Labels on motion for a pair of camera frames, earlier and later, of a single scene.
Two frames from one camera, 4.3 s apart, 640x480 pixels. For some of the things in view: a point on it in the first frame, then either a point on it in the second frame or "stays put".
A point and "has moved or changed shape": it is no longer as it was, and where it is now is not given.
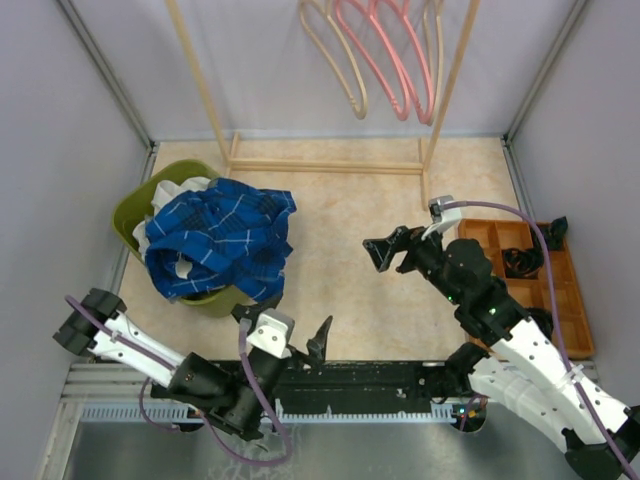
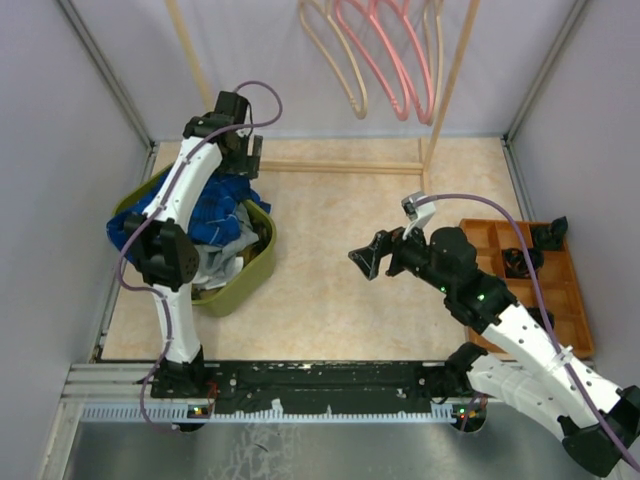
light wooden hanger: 435,98 stays put
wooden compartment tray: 533,293 stays put
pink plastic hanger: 398,68 stays put
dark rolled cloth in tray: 553,234 stays put
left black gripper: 316,347 -> 249,165
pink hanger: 391,53 stays put
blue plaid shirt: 222,235 -> 218,221
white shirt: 162,190 has moved or changed shape
